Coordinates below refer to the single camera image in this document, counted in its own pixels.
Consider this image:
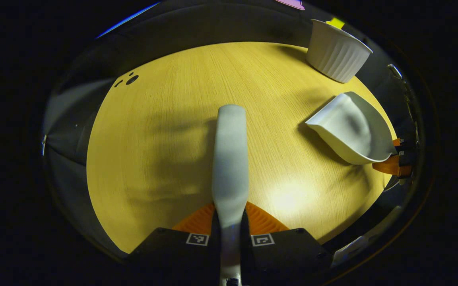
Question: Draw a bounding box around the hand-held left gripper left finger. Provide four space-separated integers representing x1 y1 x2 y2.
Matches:
128 203 221 284

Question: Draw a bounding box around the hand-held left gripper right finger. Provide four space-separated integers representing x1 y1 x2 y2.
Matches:
240 202 329 286

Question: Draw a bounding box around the small white broom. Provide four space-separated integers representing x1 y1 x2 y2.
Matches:
212 104 249 286

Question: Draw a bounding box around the white dustpan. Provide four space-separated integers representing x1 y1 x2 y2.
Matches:
305 92 397 165

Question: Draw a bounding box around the white ribbed garbage bin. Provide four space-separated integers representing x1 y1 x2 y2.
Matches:
307 19 373 83

